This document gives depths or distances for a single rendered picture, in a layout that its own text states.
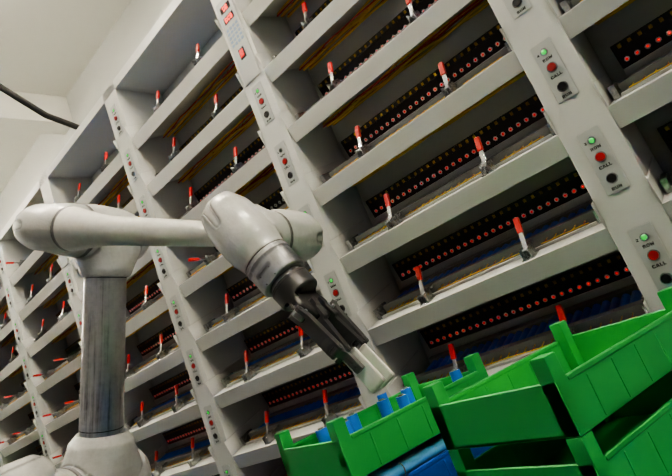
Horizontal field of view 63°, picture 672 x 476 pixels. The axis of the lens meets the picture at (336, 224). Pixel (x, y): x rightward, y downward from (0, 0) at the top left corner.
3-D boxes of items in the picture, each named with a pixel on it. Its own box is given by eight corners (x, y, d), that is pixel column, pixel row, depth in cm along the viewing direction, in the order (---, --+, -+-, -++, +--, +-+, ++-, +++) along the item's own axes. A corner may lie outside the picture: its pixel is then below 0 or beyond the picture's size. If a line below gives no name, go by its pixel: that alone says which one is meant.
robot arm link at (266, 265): (236, 279, 93) (258, 303, 91) (266, 239, 91) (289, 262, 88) (267, 277, 101) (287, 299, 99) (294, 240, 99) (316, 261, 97)
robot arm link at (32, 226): (52, 195, 116) (105, 204, 128) (1, 195, 124) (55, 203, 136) (45, 257, 115) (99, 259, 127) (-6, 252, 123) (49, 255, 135)
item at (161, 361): (187, 359, 186) (166, 325, 187) (111, 400, 223) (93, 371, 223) (227, 332, 203) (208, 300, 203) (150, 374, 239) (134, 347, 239)
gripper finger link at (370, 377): (355, 346, 86) (353, 347, 85) (386, 379, 83) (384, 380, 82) (343, 359, 86) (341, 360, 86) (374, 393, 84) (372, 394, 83)
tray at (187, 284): (298, 221, 149) (280, 192, 149) (184, 297, 185) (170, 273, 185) (336, 202, 165) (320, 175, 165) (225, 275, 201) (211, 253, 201)
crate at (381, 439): (354, 482, 70) (332, 421, 72) (290, 484, 86) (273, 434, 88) (499, 399, 88) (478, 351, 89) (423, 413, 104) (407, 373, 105)
